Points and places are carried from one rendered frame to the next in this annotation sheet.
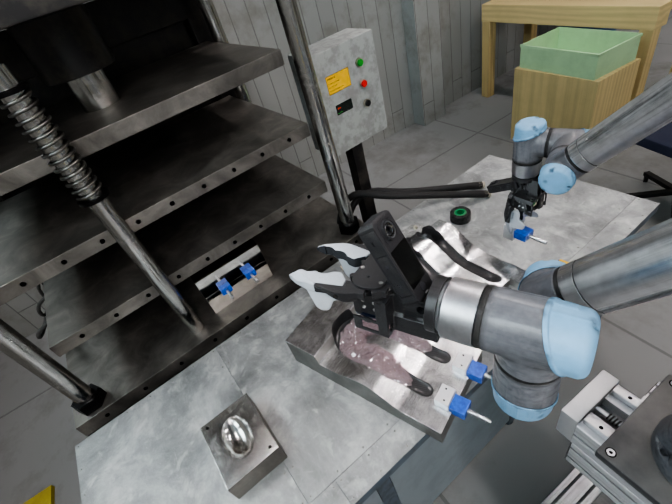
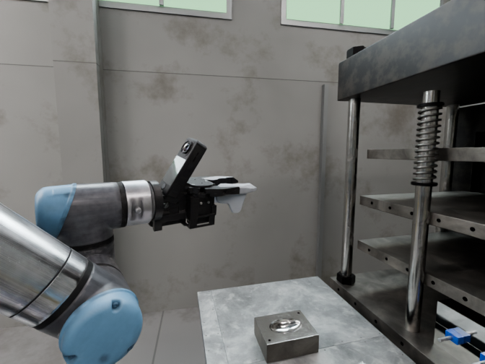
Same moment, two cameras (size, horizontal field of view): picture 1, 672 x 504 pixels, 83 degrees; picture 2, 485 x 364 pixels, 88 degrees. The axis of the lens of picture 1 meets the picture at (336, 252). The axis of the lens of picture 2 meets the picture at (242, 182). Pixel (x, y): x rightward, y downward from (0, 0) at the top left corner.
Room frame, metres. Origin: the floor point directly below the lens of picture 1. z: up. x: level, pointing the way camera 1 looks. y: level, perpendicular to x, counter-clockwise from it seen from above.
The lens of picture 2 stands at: (0.53, -0.50, 1.52)
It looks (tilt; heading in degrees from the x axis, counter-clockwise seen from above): 7 degrees down; 101
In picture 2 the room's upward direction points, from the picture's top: straight up
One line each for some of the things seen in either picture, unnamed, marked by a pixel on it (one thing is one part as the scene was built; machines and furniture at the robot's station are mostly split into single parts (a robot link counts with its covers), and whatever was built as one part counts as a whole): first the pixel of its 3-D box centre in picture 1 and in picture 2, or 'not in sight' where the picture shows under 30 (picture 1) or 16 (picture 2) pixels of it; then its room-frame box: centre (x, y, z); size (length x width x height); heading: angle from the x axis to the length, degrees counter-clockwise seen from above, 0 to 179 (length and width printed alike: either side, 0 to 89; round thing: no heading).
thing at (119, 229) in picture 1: (152, 271); (417, 256); (1.05, 0.60, 1.10); 0.05 x 0.05 x 1.30
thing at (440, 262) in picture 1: (441, 266); not in sight; (0.88, -0.32, 0.87); 0.50 x 0.26 x 0.14; 25
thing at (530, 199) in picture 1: (526, 191); not in sight; (0.85, -0.59, 1.09); 0.09 x 0.08 x 0.12; 25
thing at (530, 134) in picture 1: (530, 141); not in sight; (0.85, -0.59, 1.25); 0.09 x 0.08 x 0.11; 44
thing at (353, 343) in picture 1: (379, 340); not in sight; (0.65, -0.04, 0.90); 0.26 x 0.18 x 0.08; 42
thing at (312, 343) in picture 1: (379, 350); not in sight; (0.65, -0.03, 0.85); 0.50 x 0.26 x 0.11; 42
